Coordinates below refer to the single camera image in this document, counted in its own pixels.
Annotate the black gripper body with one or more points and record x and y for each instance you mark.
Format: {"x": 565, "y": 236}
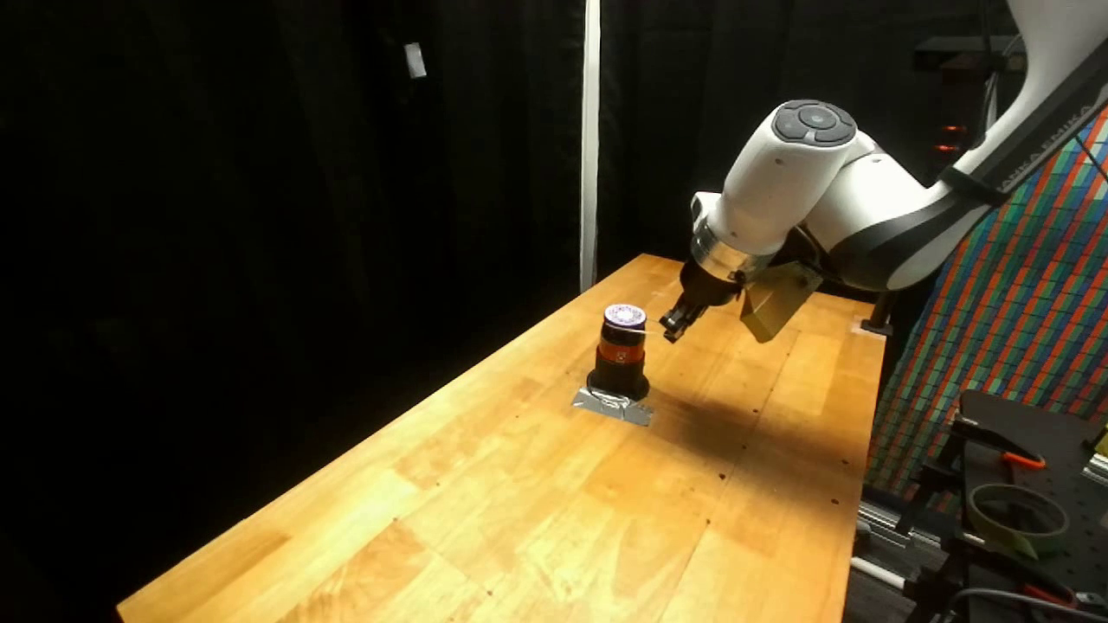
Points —
{"x": 708, "y": 286}

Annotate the white tag on curtain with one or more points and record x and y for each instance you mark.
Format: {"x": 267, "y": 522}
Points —
{"x": 416, "y": 58}

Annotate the black curtain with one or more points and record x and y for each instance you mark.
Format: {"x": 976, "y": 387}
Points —
{"x": 229, "y": 229}
{"x": 678, "y": 106}

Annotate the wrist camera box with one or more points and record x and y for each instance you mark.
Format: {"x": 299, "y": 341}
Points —
{"x": 780, "y": 298}

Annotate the white vertical pole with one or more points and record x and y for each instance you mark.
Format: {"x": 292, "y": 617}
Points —
{"x": 588, "y": 140}

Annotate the aluminium rail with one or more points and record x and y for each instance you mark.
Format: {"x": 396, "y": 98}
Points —
{"x": 902, "y": 541}

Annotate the silver duct tape piece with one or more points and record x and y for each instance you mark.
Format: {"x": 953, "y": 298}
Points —
{"x": 611, "y": 406}

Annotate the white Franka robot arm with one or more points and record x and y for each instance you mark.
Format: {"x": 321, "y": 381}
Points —
{"x": 851, "y": 196}

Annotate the tape roll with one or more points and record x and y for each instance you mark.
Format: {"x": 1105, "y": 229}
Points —
{"x": 1018, "y": 515}

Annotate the colourful patterned panel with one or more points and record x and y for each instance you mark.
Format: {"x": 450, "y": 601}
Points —
{"x": 1025, "y": 324}

